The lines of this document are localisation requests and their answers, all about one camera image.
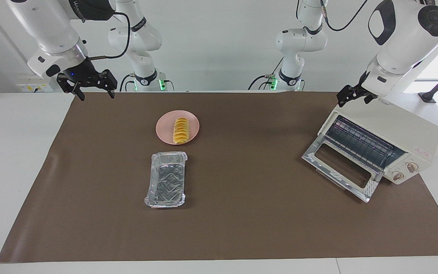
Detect brown table mat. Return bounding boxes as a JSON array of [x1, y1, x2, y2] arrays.
[[0, 91, 438, 263]]

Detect black right arm base cables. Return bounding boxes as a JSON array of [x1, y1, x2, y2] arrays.
[[119, 73, 138, 92]]

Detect glass oven door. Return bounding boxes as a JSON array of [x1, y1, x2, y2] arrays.
[[302, 134, 384, 203]]

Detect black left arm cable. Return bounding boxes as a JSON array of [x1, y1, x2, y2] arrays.
[[320, 0, 368, 32]]

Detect pink round plate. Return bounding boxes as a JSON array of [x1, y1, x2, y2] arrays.
[[156, 110, 200, 145]]

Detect black arm base cables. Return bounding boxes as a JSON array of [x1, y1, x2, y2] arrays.
[[248, 57, 284, 91], [119, 73, 138, 92]]

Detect white wall socket box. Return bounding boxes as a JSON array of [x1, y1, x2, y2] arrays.
[[17, 83, 53, 93]]

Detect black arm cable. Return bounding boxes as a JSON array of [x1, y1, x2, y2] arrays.
[[320, 0, 368, 32], [90, 11, 130, 61]]

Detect black left arm base cables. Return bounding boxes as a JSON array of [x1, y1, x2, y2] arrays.
[[248, 57, 284, 91]]

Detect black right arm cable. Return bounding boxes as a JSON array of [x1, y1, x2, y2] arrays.
[[90, 11, 130, 61]]

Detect cream toaster oven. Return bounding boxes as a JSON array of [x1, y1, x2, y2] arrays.
[[318, 93, 438, 186]]

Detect yellow ridged bread loaf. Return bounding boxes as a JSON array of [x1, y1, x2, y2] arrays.
[[173, 118, 189, 144]]

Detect silver aluminium foil tray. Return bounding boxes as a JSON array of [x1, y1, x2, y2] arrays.
[[144, 151, 188, 208]]

